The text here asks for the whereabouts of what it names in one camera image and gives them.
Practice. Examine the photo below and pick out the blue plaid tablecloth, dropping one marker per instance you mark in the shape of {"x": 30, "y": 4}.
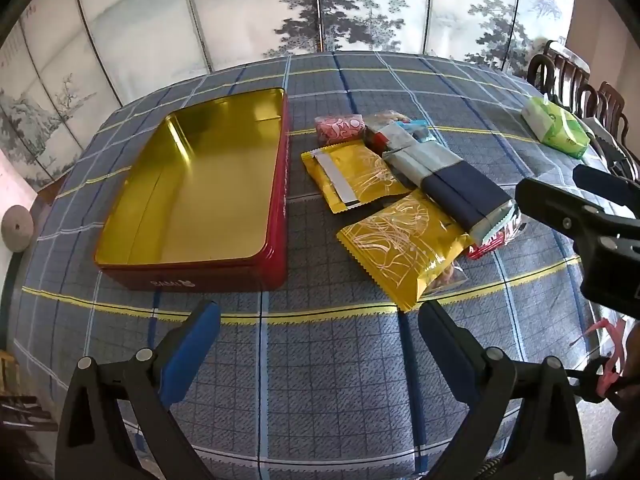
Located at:
{"x": 325, "y": 385}

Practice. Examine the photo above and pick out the yellow snack packet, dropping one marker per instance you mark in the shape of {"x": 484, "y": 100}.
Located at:
{"x": 400, "y": 250}

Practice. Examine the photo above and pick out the red snack packet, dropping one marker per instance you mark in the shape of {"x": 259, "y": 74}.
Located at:
{"x": 492, "y": 245}

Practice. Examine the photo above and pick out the round wooden disc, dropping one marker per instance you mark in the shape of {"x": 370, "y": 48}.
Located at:
{"x": 16, "y": 227}

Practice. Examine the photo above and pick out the dark wooden chair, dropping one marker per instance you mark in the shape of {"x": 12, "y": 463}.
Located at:
{"x": 560, "y": 72}
{"x": 617, "y": 115}

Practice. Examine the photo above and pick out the grey navy snack packet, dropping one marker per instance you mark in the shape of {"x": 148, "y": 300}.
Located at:
{"x": 475, "y": 180}
{"x": 440, "y": 190}

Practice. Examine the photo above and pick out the yellow packet with silver strip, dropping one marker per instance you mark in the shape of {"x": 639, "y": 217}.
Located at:
{"x": 360, "y": 175}

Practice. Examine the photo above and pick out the clear packet dark snack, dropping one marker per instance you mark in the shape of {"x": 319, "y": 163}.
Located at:
{"x": 385, "y": 132}

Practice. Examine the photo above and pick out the wooden rack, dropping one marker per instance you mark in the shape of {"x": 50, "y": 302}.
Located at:
{"x": 22, "y": 405}

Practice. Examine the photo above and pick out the painted folding screen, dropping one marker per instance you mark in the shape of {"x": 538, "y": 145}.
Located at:
{"x": 250, "y": 10}

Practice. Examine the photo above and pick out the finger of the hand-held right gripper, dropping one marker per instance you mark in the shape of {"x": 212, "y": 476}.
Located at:
{"x": 555, "y": 205}
{"x": 605, "y": 182}

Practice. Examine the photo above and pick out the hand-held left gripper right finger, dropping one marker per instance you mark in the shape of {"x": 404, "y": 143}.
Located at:
{"x": 440, "y": 332}

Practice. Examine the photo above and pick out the pink patterned snack packet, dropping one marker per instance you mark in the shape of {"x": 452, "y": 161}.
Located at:
{"x": 340, "y": 129}

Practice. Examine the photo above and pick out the green tissue pack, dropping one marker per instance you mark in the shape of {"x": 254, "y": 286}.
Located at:
{"x": 555, "y": 125}

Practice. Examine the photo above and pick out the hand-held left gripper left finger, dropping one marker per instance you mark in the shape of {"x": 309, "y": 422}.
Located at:
{"x": 192, "y": 345}

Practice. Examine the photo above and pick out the clear packet of peanuts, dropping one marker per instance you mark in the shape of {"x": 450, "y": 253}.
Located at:
{"x": 447, "y": 275}

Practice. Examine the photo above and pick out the red tin box gold interior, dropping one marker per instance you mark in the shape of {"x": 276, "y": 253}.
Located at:
{"x": 200, "y": 185}

